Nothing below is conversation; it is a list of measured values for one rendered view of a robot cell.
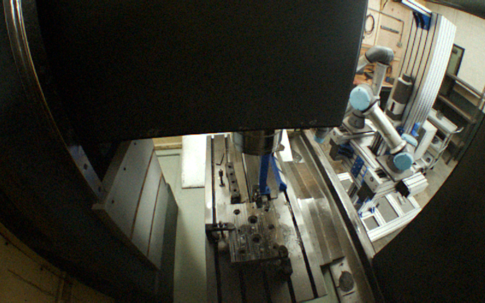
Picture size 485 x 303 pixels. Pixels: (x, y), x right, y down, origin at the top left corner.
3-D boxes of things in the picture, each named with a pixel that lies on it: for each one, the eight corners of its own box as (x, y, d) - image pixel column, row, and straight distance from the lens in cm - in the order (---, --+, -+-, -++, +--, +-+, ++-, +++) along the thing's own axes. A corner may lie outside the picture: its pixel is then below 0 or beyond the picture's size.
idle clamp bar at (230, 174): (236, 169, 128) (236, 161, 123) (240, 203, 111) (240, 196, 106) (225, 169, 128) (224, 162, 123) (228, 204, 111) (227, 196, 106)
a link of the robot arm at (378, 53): (383, 55, 148) (336, 85, 173) (389, 56, 158) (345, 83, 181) (374, 40, 151) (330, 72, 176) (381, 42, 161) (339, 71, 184)
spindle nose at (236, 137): (225, 130, 70) (224, 97, 64) (270, 124, 74) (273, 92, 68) (237, 161, 57) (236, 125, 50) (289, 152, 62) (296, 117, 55)
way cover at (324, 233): (302, 165, 178) (305, 151, 168) (343, 265, 138) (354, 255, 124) (268, 168, 169) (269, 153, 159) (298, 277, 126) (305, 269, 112)
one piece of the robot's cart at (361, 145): (351, 182, 220) (384, 107, 176) (369, 210, 206) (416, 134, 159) (330, 187, 205) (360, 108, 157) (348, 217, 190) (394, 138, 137)
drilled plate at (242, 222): (272, 205, 106) (273, 200, 102) (284, 258, 94) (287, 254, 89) (226, 210, 104) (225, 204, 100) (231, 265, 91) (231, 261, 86)
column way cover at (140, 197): (171, 192, 121) (145, 113, 90) (163, 273, 100) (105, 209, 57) (163, 192, 123) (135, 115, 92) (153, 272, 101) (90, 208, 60)
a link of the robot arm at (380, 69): (357, 107, 176) (374, 42, 164) (367, 105, 189) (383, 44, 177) (369, 115, 171) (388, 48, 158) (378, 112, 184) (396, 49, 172)
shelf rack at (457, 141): (403, 113, 572) (426, 41, 543) (455, 161, 509) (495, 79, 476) (392, 113, 530) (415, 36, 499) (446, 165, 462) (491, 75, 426)
